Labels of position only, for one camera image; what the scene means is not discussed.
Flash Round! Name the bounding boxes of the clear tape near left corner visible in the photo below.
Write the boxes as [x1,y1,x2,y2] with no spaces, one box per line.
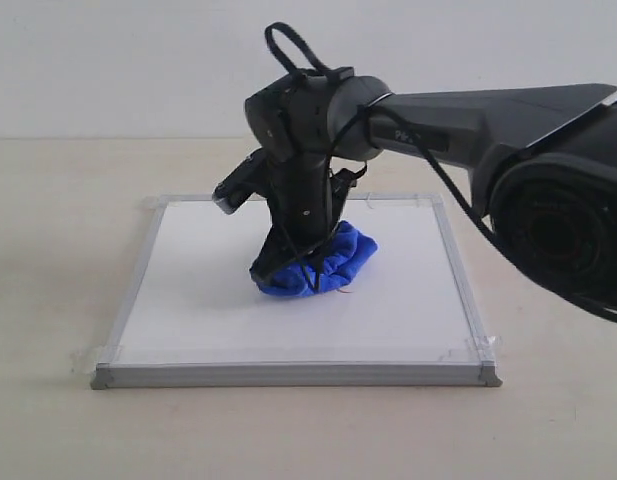
[68,344,123,375]

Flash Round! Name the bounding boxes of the black cable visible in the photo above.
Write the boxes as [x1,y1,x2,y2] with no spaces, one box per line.
[264,22,617,326]

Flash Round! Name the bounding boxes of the clear tape far left corner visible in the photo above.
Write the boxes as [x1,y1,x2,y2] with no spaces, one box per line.
[137,195,181,210]

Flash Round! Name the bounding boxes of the clear tape far right corner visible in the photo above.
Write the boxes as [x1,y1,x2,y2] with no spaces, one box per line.
[364,193,443,209]

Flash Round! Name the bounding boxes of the clear tape corner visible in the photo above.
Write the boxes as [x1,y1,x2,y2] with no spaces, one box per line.
[438,335,500,364]
[68,344,123,375]
[137,195,181,210]
[364,193,443,209]

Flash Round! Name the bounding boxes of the blue cloth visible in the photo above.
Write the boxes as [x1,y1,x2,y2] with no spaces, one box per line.
[252,220,378,298]

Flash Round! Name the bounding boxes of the white board with grey frame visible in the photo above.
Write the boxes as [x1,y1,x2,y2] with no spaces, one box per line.
[91,194,501,390]

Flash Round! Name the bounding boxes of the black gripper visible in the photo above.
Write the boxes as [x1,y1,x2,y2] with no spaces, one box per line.
[249,154,358,281]

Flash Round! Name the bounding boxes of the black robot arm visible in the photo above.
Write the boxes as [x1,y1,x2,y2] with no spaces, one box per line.
[245,69,617,324]

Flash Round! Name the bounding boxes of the clear tape near right corner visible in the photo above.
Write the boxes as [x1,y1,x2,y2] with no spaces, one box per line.
[438,335,500,364]

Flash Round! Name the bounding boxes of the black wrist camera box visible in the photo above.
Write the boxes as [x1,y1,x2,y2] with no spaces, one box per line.
[212,148,268,215]

